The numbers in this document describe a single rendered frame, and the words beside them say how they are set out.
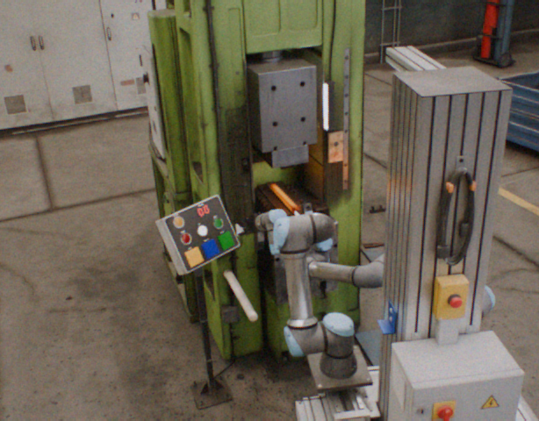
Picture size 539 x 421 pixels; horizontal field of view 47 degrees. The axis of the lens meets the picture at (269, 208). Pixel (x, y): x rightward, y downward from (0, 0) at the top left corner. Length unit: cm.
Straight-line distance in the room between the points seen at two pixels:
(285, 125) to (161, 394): 169
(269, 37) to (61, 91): 534
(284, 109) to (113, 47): 528
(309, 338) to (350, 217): 142
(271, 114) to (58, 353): 211
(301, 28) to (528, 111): 397
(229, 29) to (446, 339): 176
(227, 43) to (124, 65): 524
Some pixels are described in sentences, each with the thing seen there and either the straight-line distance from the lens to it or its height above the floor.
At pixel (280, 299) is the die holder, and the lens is 346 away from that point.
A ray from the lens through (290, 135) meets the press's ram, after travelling 310.
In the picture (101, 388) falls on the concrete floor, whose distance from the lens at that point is 385.
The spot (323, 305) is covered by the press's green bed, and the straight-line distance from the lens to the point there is 361.
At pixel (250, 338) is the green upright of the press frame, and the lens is 380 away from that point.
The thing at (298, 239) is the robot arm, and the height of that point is 138.
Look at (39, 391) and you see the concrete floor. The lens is 396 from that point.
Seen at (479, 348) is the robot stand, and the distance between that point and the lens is 206.
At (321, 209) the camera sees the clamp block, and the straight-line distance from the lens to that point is 335.
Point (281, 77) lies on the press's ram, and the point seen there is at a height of 173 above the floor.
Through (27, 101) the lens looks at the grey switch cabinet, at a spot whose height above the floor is 40.
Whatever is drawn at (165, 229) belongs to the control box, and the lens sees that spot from 290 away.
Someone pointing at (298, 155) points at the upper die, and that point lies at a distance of 316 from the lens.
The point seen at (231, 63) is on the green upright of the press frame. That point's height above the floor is 180.
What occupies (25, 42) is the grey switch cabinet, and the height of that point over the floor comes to 110.
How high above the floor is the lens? 251
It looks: 27 degrees down
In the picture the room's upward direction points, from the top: 3 degrees counter-clockwise
